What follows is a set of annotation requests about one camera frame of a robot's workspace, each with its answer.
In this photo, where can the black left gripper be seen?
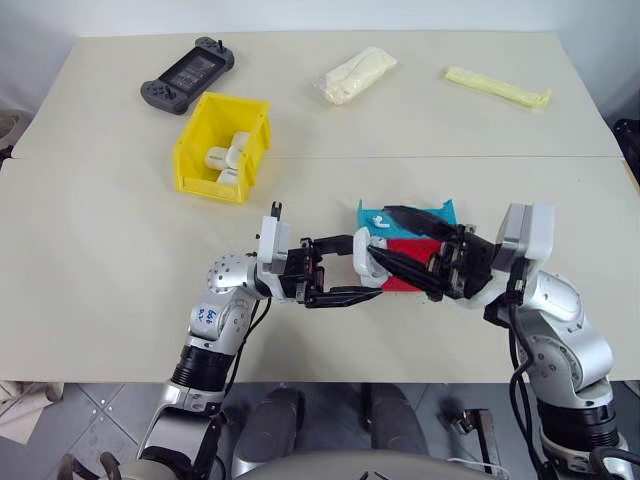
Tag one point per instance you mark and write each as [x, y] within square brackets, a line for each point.
[302, 272]

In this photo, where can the closed white earbud case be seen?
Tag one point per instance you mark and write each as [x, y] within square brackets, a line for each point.
[243, 139]
[230, 177]
[235, 157]

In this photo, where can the clear bag of cream items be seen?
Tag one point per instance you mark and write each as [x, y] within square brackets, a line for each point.
[355, 75]

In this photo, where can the long pale yellow packet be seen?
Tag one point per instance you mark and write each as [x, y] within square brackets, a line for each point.
[490, 85]

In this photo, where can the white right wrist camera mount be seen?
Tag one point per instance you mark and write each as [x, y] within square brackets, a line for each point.
[540, 235]

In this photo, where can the beige cloth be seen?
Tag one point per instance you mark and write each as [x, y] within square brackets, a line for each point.
[25, 405]

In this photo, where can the dark rounded shape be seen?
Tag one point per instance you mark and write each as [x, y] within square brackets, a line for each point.
[400, 420]

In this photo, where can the blue plastic tray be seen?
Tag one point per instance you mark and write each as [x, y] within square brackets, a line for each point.
[367, 222]

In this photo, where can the white earbud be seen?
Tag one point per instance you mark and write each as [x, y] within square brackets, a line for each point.
[382, 225]

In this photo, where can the yellow plastic bin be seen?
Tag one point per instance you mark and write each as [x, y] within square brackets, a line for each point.
[200, 130]

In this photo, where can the grey round object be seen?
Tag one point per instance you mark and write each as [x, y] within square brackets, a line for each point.
[10, 130]

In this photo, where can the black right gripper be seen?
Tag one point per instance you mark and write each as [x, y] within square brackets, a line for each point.
[465, 265]

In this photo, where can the dark clawed object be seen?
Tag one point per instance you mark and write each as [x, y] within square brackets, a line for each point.
[107, 467]

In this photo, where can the metal stand frame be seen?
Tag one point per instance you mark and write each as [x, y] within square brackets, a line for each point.
[487, 440]

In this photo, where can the red plastic tray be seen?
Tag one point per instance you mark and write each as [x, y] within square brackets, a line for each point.
[415, 247]

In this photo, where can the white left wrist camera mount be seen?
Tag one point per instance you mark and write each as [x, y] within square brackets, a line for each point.
[272, 245]

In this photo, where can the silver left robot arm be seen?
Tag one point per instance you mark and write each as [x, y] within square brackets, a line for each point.
[220, 310]

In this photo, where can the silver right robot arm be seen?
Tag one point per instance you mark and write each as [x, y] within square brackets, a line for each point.
[565, 320]

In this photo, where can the grey robot torso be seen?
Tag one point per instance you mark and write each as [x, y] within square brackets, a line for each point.
[310, 471]

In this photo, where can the white earbud case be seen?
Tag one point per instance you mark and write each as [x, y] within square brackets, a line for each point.
[361, 255]
[235, 157]
[243, 139]
[230, 177]

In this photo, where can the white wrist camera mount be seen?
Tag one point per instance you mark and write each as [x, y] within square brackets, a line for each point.
[540, 235]
[272, 245]

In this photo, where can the white items in bin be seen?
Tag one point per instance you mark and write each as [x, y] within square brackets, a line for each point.
[216, 157]

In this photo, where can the black equipment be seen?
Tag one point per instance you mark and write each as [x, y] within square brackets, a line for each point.
[629, 150]

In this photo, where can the grey handheld game controller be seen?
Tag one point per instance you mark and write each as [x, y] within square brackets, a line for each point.
[190, 75]

